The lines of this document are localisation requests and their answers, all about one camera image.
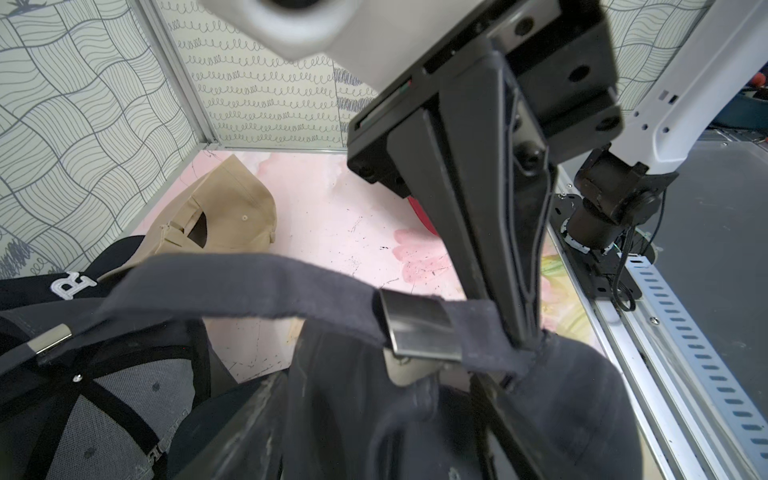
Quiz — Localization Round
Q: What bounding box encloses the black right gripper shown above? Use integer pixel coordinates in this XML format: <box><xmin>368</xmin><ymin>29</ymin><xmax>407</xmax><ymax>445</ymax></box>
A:
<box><xmin>348</xmin><ymin>1</ymin><xmax>623</xmax><ymax>348</ymax></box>

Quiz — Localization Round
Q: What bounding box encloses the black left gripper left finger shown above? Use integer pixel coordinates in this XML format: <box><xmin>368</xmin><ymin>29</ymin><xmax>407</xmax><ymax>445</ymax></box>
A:
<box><xmin>170</xmin><ymin>372</ymin><xmax>288</xmax><ymax>479</ymax></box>

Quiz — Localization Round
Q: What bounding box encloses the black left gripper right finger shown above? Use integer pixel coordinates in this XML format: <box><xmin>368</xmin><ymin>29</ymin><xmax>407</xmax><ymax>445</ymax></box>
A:
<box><xmin>470</xmin><ymin>374</ymin><xmax>576</xmax><ymax>479</ymax></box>

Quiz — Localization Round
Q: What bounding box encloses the navy baseball cap metal buckle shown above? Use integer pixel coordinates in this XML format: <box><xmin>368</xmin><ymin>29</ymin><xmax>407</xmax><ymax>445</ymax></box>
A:
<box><xmin>42</xmin><ymin>254</ymin><xmax>643</xmax><ymax>479</ymax></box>

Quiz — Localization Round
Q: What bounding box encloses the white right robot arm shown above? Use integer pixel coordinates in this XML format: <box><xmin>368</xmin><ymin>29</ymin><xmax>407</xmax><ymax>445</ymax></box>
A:
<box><xmin>348</xmin><ymin>1</ymin><xmax>767</xmax><ymax>347</ymax></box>

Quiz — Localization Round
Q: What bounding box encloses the dark red baseball cap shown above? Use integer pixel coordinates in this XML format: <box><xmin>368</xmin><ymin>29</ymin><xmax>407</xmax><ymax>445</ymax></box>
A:
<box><xmin>407</xmin><ymin>196</ymin><xmax>439</xmax><ymax>237</ymax></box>

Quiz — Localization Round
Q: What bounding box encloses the beige baseball cap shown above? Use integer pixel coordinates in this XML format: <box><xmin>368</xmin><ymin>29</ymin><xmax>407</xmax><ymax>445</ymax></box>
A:
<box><xmin>99</xmin><ymin>155</ymin><xmax>277</xmax><ymax>281</ymax></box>

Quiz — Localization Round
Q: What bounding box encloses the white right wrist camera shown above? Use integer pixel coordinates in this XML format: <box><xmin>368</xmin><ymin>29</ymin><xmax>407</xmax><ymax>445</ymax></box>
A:
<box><xmin>201</xmin><ymin>0</ymin><xmax>486</xmax><ymax>92</ymax></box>

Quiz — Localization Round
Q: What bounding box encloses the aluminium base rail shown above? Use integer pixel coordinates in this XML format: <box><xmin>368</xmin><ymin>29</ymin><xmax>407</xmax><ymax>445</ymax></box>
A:
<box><xmin>563</xmin><ymin>255</ymin><xmax>767</xmax><ymax>479</ymax></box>

